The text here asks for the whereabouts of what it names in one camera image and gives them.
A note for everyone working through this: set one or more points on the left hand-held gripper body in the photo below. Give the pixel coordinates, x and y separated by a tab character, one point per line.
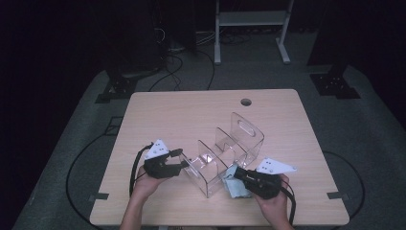
156	169

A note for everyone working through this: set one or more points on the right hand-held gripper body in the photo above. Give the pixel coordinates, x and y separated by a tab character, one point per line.
265	187

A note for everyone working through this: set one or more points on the light blue cleaning cloth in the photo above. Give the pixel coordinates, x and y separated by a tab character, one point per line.
236	190

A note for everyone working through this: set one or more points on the clear acrylic divided organizer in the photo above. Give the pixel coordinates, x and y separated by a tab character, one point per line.
223	150

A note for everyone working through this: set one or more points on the person's left hand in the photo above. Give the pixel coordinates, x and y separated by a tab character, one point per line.
143	185

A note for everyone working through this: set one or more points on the person's right hand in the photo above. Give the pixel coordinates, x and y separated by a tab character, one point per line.
276	207

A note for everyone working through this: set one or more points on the black tape strip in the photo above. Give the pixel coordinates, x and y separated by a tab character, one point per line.
102	196
336	195

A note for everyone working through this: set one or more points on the black stand base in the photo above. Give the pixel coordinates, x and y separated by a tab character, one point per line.
119	86
335	86

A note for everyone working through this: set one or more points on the white metal stand frame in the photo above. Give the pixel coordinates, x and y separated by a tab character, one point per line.
252	17

